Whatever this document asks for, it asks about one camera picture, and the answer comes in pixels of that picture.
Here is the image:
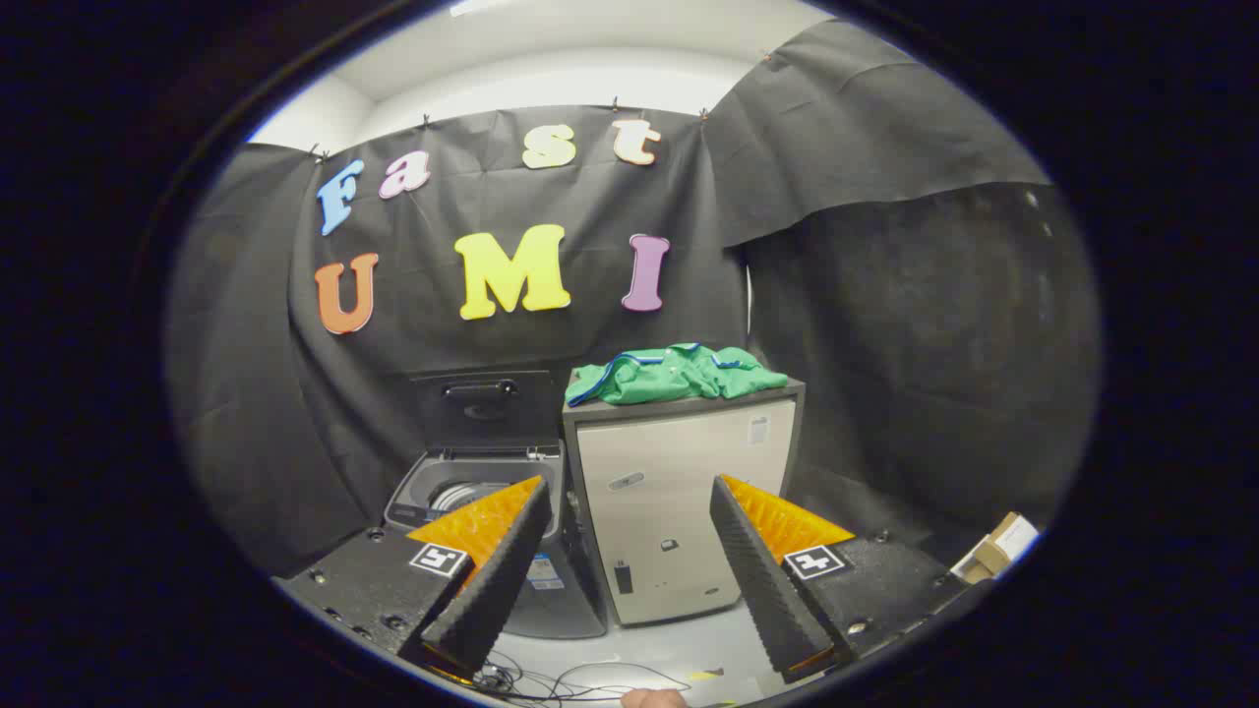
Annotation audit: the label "dark grey washing machine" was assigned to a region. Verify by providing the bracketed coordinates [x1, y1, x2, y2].
[384, 442, 608, 640]

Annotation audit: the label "black backdrop cloth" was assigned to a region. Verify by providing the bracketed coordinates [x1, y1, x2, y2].
[167, 20, 1101, 581]

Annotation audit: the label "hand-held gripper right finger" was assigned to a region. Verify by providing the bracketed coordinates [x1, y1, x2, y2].
[710, 474, 970, 684]

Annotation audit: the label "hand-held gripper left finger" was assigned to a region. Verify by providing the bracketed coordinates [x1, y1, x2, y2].
[273, 475, 554, 679]

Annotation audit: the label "cardboard box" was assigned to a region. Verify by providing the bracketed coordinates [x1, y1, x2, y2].
[950, 511, 1040, 585]

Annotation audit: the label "beige cabinet with grey top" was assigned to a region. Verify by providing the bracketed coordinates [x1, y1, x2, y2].
[563, 379, 806, 627]

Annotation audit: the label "green polo shirt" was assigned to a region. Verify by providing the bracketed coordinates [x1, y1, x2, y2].
[565, 343, 790, 408]

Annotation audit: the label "black cables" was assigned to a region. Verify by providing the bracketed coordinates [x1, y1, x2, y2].
[472, 651, 694, 705]

